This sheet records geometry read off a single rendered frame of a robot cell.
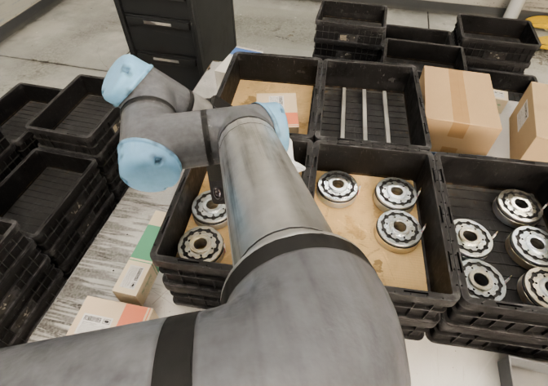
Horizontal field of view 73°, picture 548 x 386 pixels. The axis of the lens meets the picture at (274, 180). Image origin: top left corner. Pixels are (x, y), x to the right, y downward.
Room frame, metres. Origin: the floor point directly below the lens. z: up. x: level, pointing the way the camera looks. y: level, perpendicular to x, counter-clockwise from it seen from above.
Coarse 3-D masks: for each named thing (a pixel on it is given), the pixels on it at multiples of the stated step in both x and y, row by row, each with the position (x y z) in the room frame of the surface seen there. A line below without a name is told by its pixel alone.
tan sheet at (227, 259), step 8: (208, 184) 0.64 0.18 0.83; (200, 192) 0.62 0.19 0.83; (192, 216) 0.54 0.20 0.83; (192, 224) 0.51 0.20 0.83; (184, 232) 0.49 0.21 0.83; (224, 232) 0.49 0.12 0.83; (224, 240) 0.47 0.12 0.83; (200, 248) 0.45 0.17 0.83; (176, 256) 0.43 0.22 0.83; (224, 256) 0.43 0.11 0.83
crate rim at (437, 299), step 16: (320, 144) 0.70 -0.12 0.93; (336, 144) 0.69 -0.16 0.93; (352, 144) 0.69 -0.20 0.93; (368, 144) 0.69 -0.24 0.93; (432, 160) 0.64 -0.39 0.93; (432, 176) 0.58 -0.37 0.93; (448, 240) 0.41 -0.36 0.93; (448, 256) 0.37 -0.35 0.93; (448, 272) 0.34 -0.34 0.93; (400, 288) 0.30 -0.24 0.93; (432, 304) 0.28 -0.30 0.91; (448, 304) 0.28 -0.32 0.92
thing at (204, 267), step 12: (312, 144) 0.69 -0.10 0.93; (180, 180) 0.57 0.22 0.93; (180, 192) 0.53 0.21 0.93; (168, 216) 0.47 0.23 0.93; (156, 240) 0.41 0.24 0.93; (156, 252) 0.38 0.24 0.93; (156, 264) 0.36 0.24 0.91; (168, 264) 0.36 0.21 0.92; (180, 264) 0.35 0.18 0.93; (192, 264) 0.35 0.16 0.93; (204, 264) 0.35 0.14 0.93; (216, 264) 0.35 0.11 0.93; (228, 264) 0.35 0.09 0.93
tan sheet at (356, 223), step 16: (352, 176) 0.67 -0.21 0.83; (368, 176) 0.67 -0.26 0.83; (368, 192) 0.62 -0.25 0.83; (320, 208) 0.56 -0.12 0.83; (336, 208) 0.56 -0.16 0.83; (352, 208) 0.56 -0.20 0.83; (368, 208) 0.56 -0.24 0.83; (416, 208) 0.56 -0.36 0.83; (336, 224) 0.51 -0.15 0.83; (352, 224) 0.51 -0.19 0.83; (368, 224) 0.51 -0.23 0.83; (352, 240) 0.47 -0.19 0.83; (368, 240) 0.47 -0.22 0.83; (368, 256) 0.43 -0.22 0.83; (384, 256) 0.43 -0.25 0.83; (400, 256) 0.43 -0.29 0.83; (416, 256) 0.43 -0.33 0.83; (384, 272) 0.39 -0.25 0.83; (400, 272) 0.39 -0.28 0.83; (416, 272) 0.39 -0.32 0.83; (416, 288) 0.35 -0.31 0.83
